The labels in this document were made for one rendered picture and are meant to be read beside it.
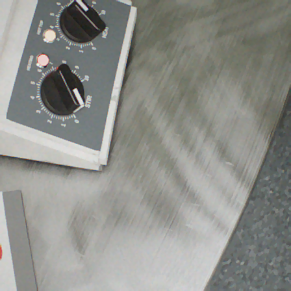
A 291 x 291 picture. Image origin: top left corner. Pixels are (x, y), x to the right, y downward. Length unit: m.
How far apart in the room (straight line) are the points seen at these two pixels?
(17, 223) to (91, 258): 0.06
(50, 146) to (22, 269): 0.09
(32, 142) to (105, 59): 0.08
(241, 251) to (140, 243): 0.78
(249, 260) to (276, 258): 0.05
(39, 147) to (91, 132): 0.04
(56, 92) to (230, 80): 0.13
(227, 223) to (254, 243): 0.78
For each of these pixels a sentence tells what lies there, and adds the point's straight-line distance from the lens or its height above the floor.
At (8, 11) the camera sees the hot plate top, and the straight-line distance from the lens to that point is 0.54.
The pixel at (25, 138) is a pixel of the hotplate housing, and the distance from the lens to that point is 0.53.
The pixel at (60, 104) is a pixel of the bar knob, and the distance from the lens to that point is 0.54.
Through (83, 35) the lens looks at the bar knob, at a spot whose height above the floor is 0.80.
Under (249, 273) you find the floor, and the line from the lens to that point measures 1.32.
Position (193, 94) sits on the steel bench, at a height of 0.75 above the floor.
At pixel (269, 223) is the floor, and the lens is 1.35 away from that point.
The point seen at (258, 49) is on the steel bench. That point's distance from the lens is 0.61.
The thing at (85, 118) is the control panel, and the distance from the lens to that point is 0.54.
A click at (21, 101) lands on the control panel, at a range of 0.53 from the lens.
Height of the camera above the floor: 1.29
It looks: 69 degrees down
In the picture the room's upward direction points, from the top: 3 degrees counter-clockwise
